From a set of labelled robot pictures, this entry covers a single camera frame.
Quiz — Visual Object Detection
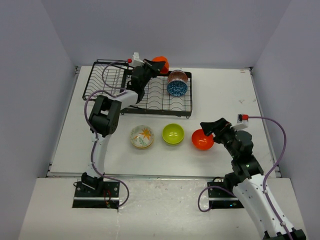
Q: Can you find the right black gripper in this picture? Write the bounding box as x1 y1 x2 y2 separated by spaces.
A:
200 117 239 159

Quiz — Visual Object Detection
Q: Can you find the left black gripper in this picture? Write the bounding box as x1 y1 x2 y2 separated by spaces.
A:
140 59 165 89

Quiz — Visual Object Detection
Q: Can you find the orange bowl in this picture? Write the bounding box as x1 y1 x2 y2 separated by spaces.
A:
191 129 215 151
151 56 170 75

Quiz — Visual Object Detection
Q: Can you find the orange bowl front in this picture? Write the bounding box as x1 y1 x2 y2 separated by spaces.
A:
191 129 215 151

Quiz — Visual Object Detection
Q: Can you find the brown red patterned bowl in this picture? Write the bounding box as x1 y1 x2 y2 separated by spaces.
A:
167 69 188 83

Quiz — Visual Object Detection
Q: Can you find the blue patterned bowl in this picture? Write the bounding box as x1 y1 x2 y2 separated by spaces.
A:
166 80 188 97

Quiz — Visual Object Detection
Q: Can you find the lime green bowl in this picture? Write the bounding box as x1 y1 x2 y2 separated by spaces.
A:
163 138 184 146
162 123 185 141

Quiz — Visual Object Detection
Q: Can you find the white floral pattern bowl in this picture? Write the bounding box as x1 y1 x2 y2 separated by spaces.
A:
129 125 155 146

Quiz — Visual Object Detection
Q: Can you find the yellow sun pattern bowl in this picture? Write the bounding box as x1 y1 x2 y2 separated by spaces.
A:
132 142 153 150

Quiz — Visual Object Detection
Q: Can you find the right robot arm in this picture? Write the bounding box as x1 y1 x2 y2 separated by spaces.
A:
200 114 307 240

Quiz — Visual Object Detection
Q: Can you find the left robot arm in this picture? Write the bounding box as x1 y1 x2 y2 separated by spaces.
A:
75 56 169 198

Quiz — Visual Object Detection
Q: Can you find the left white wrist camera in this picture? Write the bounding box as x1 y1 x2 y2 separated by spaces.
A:
131 52 144 68

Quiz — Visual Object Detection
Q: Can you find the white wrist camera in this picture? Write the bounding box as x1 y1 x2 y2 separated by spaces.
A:
131 52 144 68
231 113 249 131

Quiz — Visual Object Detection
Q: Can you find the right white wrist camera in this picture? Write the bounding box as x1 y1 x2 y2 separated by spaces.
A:
231 113 249 131

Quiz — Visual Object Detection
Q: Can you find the black wire dish rack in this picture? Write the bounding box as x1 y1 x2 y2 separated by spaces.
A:
82 59 193 118

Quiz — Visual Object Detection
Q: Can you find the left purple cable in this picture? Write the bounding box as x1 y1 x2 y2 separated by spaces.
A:
84 58 133 208

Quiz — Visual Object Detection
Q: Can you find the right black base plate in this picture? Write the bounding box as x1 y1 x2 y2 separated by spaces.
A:
207 188 244 210

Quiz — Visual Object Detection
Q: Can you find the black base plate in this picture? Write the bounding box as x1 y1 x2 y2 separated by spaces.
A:
207 188 244 210
72 181 120 210

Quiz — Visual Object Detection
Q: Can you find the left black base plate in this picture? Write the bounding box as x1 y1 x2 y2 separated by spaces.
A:
72 181 120 210

